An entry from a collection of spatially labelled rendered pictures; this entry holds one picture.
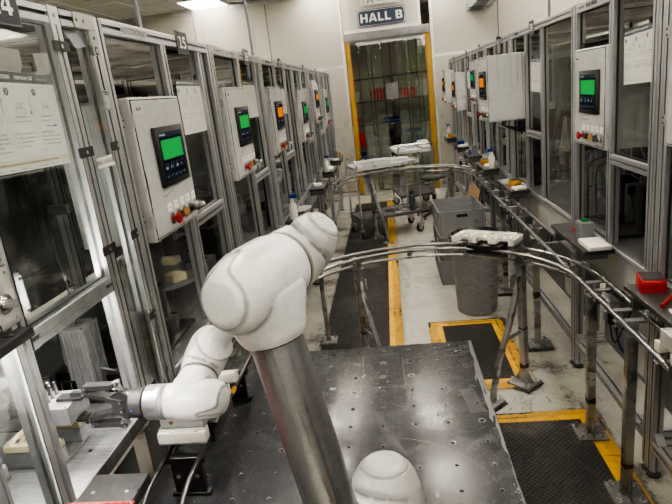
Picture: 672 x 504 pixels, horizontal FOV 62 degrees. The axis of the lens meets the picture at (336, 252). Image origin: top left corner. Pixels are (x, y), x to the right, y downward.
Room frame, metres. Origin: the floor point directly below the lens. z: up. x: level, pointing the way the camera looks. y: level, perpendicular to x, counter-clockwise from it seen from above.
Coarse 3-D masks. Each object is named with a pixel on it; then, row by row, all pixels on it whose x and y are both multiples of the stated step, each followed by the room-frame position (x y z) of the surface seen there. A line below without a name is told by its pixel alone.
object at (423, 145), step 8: (400, 144) 8.39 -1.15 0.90; (408, 144) 7.62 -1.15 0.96; (416, 144) 7.62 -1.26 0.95; (424, 144) 7.78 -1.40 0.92; (400, 152) 7.61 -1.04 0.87; (408, 152) 7.62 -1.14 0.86; (416, 152) 7.62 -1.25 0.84; (432, 152) 7.63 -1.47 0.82; (432, 160) 7.63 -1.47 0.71; (432, 168) 7.63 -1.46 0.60; (392, 176) 8.38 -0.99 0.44; (400, 176) 7.62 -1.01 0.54; (392, 184) 8.39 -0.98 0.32; (400, 184) 7.62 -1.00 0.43; (416, 184) 8.42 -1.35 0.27; (424, 184) 8.37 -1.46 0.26; (400, 192) 7.95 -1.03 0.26; (408, 192) 7.87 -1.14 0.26; (416, 192) 7.80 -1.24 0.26; (424, 192) 7.73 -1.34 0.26; (432, 192) 7.63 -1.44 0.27
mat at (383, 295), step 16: (368, 208) 8.28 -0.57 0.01; (368, 224) 7.24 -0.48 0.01; (352, 240) 6.51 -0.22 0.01; (368, 240) 6.42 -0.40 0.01; (384, 240) 6.33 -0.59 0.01; (384, 256) 5.69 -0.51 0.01; (352, 272) 5.27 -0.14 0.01; (368, 272) 5.21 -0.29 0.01; (384, 272) 5.15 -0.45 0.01; (336, 288) 4.86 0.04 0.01; (352, 288) 4.81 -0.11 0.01; (368, 288) 4.75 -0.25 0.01; (384, 288) 4.70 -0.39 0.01; (336, 304) 4.45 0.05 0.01; (352, 304) 4.41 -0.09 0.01; (384, 304) 4.32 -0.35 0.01; (400, 304) 4.30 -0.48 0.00; (336, 320) 4.10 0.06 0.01; (352, 320) 4.07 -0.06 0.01; (384, 320) 3.99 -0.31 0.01; (400, 320) 3.97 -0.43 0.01; (352, 336) 3.77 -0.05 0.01; (384, 336) 3.70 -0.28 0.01; (400, 336) 3.68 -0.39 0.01
